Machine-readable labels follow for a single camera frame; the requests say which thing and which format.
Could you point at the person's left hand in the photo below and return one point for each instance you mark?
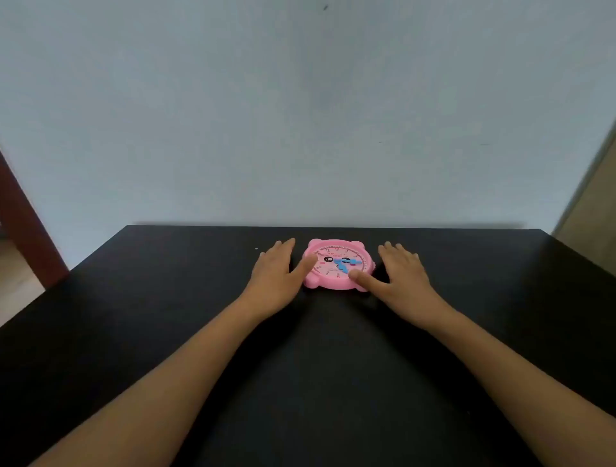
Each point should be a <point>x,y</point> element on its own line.
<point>272,284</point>

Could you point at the person's right hand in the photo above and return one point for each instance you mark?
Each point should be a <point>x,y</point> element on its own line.
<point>409,293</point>

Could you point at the person's left thumb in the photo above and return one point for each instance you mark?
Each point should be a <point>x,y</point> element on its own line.
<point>304,270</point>

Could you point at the person's right thumb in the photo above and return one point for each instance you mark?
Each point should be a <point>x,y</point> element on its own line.
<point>362,280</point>

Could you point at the pink toy clock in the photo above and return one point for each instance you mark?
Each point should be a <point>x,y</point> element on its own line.
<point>337,262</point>

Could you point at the person's left forearm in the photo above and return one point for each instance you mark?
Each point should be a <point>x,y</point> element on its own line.
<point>168,385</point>

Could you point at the person's right forearm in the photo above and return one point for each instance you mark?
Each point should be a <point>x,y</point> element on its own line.
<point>519,389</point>

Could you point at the beige wooden door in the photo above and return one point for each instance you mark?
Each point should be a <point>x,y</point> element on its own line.
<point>589,216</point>

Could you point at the brown wooden door frame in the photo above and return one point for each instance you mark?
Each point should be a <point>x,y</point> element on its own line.
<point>29,226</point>

